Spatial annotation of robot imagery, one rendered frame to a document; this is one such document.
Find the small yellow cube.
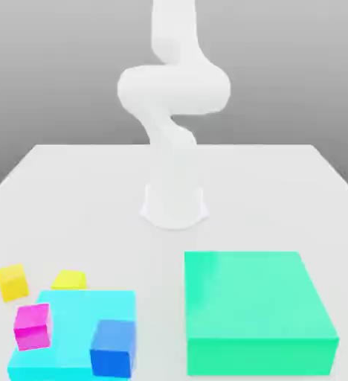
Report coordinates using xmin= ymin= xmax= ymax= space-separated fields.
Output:
xmin=51 ymin=269 xmax=88 ymax=290
xmin=0 ymin=263 xmax=30 ymax=303

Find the small blue cube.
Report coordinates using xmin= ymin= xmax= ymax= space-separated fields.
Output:
xmin=89 ymin=318 xmax=137 ymax=380

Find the small magenta cube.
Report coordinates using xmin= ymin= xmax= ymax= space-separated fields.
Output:
xmin=13 ymin=303 xmax=52 ymax=352

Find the large green box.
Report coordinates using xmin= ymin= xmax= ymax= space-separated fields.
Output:
xmin=184 ymin=251 xmax=341 ymax=377

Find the large cyan box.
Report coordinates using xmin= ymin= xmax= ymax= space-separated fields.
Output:
xmin=7 ymin=289 xmax=137 ymax=381

